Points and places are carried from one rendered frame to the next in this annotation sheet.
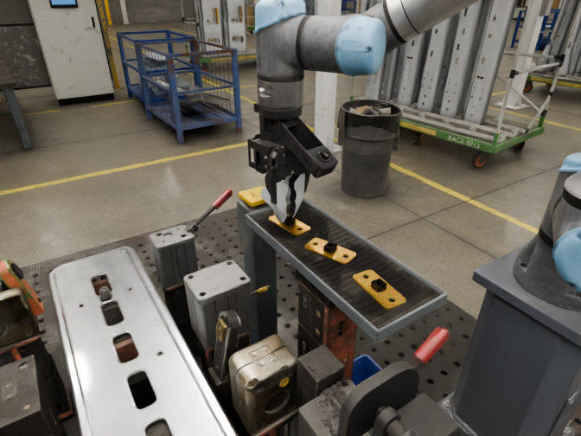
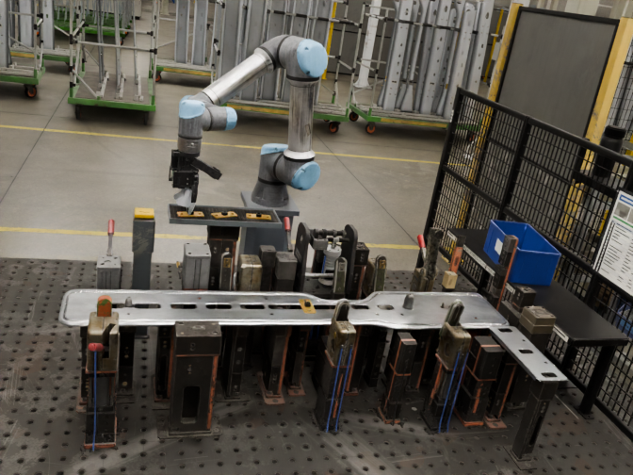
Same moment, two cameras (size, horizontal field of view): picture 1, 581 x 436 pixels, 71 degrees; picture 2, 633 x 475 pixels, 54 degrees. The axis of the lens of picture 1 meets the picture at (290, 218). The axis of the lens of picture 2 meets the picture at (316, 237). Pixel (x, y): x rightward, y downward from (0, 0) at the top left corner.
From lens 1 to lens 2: 1.81 m
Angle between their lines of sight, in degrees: 67
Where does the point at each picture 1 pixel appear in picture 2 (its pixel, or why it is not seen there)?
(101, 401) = (218, 316)
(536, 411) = not seen: hidden behind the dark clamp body
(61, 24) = not seen: outside the picture
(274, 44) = (201, 122)
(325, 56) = (221, 124)
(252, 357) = (249, 261)
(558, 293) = (280, 202)
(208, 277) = (194, 250)
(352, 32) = (231, 114)
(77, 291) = not seen: hidden behind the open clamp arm
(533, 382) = (281, 244)
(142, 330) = (175, 300)
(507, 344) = (267, 236)
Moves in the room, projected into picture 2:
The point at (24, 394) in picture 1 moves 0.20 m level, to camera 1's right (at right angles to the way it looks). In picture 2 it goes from (204, 323) to (235, 294)
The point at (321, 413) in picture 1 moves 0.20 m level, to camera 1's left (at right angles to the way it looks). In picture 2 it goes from (284, 258) to (261, 282)
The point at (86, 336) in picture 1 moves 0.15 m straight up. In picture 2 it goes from (162, 315) to (165, 267)
